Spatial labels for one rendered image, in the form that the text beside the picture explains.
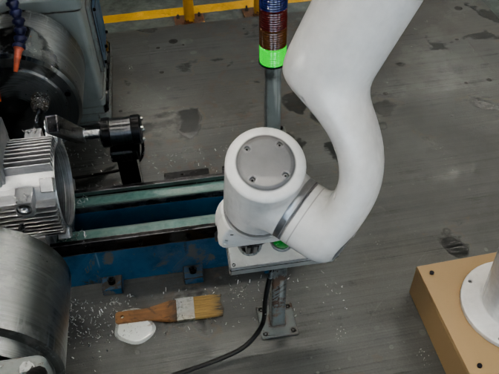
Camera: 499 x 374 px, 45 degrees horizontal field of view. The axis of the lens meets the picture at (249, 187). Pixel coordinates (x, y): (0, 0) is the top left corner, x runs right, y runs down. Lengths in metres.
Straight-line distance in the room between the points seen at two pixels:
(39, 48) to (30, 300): 0.58
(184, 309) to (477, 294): 0.53
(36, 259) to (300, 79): 0.49
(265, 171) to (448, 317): 0.59
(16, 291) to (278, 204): 0.40
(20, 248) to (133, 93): 0.87
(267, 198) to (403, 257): 0.72
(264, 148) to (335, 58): 0.12
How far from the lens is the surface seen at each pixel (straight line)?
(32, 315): 0.86
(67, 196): 1.22
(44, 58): 1.26
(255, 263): 0.93
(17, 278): 0.87
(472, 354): 1.08
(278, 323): 1.15
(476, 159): 1.54
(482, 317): 1.12
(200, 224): 1.15
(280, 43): 1.31
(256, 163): 0.61
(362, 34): 0.55
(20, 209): 1.06
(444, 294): 1.14
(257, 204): 0.61
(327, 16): 0.55
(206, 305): 1.18
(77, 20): 1.44
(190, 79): 1.73
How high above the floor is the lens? 1.79
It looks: 45 degrees down
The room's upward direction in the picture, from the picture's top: 2 degrees counter-clockwise
